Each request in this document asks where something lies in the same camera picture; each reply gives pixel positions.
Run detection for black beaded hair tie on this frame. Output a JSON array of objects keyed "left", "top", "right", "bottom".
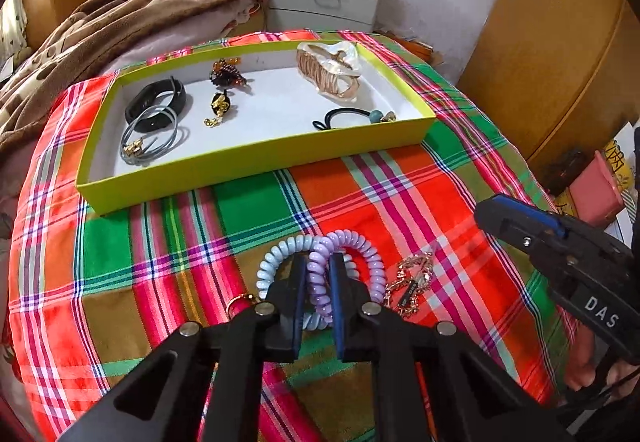
[{"left": 312, "top": 107, "right": 399, "bottom": 132}]

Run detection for plaid bed cloth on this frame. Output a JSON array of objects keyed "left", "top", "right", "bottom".
[{"left": 7, "top": 27, "right": 576, "bottom": 442}]

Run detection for black and gold pendant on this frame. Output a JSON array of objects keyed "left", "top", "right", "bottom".
[{"left": 203, "top": 91, "right": 234, "bottom": 127}]

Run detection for large translucent hair claw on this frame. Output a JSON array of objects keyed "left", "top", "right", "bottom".
[{"left": 296, "top": 41, "right": 362, "bottom": 104}]

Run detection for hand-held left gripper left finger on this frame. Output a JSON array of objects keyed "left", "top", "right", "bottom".
[{"left": 57, "top": 252, "right": 308, "bottom": 442}]

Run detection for black cable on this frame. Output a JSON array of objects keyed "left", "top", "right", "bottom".
[{"left": 560, "top": 364, "right": 640, "bottom": 416}]

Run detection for amber hair claw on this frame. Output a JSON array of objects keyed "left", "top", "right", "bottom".
[{"left": 209, "top": 57, "right": 249, "bottom": 87}]

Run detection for light blue coil hair tie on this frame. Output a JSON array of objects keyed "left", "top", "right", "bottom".
[{"left": 256, "top": 235, "right": 332, "bottom": 331}]

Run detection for large wooden cabinet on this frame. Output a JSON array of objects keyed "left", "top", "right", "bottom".
[{"left": 457, "top": 0, "right": 640, "bottom": 173}]

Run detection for black wristband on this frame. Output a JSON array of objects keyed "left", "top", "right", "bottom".
[{"left": 125, "top": 77, "right": 187, "bottom": 132}]

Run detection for gold hoop ring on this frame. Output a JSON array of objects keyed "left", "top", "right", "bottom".
[{"left": 227, "top": 295, "right": 257, "bottom": 319}]

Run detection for brown dotted blanket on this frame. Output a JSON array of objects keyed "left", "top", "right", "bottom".
[{"left": 0, "top": 0, "right": 268, "bottom": 153}]

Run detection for dark box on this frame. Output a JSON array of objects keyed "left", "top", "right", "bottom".
[{"left": 542, "top": 147, "right": 591, "bottom": 196}]

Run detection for gold chain bracelet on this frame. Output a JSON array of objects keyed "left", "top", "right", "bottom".
[{"left": 384, "top": 242, "right": 442, "bottom": 321}]

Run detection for person's right hand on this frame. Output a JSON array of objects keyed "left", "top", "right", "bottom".
[{"left": 567, "top": 339, "right": 640, "bottom": 400}]

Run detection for yellow printed paper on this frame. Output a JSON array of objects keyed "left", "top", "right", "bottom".
[{"left": 600, "top": 122, "right": 640, "bottom": 204}]

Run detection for yellow-green cardboard box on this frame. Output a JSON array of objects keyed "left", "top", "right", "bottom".
[{"left": 75, "top": 31, "right": 437, "bottom": 217}]

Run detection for pink box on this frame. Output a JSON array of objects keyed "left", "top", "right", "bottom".
[{"left": 570, "top": 149, "right": 627, "bottom": 229}]

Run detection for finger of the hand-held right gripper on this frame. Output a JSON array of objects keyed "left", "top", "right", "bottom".
[
  {"left": 474, "top": 199, "right": 566, "bottom": 273},
  {"left": 492, "top": 195, "right": 572, "bottom": 240}
]

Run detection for grey cord bracelet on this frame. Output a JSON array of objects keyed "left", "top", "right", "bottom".
[{"left": 120, "top": 106, "right": 191, "bottom": 168}]

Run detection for grey nightstand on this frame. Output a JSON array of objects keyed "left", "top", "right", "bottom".
[{"left": 267, "top": 0, "right": 388, "bottom": 34}]

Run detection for purple coil hair tie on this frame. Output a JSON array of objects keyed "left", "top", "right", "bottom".
[{"left": 305, "top": 231, "right": 387, "bottom": 319}]

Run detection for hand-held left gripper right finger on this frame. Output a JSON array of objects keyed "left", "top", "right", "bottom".
[{"left": 327, "top": 252, "right": 576, "bottom": 442}]

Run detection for dotted curtain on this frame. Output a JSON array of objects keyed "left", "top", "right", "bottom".
[{"left": 0, "top": 0, "right": 28, "bottom": 60}]

